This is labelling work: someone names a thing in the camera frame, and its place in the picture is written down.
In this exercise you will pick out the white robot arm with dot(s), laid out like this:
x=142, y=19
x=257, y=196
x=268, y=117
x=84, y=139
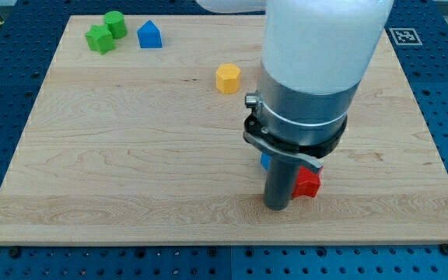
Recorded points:
x=314, y=55

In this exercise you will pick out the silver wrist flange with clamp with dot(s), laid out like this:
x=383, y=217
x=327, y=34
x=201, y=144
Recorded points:
x=295, y=128

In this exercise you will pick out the red star block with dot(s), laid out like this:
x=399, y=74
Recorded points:
x=307, y=184

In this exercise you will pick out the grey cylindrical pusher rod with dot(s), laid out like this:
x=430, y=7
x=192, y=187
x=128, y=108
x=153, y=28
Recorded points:
x=280, y=183

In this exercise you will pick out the fiducial marker tag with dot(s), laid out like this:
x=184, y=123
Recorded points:
x=404, y=36

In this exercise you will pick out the green cylinder block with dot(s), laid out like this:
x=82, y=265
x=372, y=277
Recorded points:
x=115, y=24

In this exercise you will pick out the green star block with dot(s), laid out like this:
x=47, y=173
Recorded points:
x=100, y=39

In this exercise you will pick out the yellow hexagon block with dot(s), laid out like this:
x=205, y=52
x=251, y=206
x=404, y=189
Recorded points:
x=228, y=77

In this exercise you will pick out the blue cube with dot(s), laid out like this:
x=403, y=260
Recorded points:
x=265, y=160

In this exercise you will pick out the blue pentagon house block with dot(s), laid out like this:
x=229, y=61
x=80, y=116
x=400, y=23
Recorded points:
x=149, y=36

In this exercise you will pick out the wooden board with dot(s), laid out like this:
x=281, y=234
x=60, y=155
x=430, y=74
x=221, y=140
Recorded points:
x=139, y=148

